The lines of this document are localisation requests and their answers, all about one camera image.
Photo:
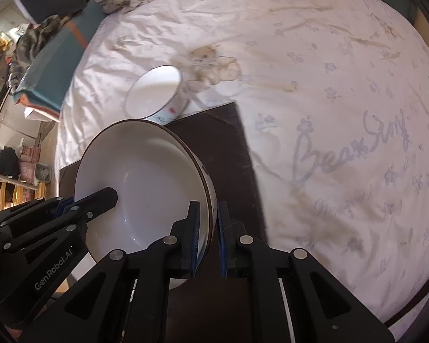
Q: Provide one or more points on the camouflage clothing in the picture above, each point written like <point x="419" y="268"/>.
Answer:
<point x="39" y="39"/>

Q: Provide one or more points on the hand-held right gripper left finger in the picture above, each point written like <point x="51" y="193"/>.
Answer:
<point x="195" y="237"/>

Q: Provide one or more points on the white fish print bowl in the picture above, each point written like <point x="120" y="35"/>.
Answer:
<point x="139" y="185"/>
<point x="153" y="89"/>

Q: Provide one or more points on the white floral bed sheet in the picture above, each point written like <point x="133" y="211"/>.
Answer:
<point x="325" y="114"/>

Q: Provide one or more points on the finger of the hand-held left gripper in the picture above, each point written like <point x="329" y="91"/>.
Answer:
<point x="39" y="209"/>
<point x="100" y="200"/>

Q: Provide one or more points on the wooden bench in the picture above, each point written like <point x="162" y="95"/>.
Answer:
<point x="10" y="193"/>

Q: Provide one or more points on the pink box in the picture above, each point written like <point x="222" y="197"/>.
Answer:
<point x="29" y="160"/>

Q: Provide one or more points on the black hanging garment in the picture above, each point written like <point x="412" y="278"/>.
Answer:
<point x="5" y="162"/>

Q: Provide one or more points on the grey bin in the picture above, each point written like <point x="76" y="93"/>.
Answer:
<point x="43" y="172"/>

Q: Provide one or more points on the brown leather mat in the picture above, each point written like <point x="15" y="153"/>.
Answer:
<point x="218" y="143"/>

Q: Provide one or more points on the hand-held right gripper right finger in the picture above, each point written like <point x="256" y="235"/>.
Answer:
<point x="221" y="244"/>

